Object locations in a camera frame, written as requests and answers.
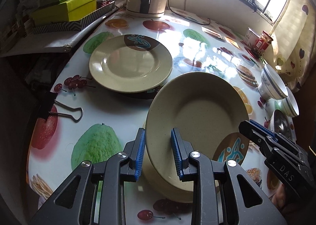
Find stainless steel bowl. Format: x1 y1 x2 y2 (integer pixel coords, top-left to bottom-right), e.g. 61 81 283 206
268 110 293 141

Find white blue-striped bowl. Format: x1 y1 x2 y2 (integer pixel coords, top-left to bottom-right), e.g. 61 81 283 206
258 64 288 101
281 87 299 118

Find cream plate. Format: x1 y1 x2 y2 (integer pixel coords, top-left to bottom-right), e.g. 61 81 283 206
146 72 248 170
89 34 173 94
142 149 193 203

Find right hand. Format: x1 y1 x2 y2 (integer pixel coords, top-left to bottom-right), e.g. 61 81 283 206
271 183 296 213

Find red-label sauce jar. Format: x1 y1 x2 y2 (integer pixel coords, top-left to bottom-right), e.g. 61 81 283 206
252 30 273 57

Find heart-patterned curtain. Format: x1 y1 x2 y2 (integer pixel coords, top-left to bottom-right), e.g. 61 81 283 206
264 0 315 92

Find black binder clip left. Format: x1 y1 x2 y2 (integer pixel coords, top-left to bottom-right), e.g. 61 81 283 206
48 100 84 123

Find zigzag patterned tray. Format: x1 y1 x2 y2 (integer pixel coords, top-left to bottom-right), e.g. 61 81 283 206
33 1 115 34

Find lower yellow-green box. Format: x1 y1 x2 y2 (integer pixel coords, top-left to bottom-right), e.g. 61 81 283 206
31 0 96 26

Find black power cable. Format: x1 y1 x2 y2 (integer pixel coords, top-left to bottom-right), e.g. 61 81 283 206
166 0 211 26

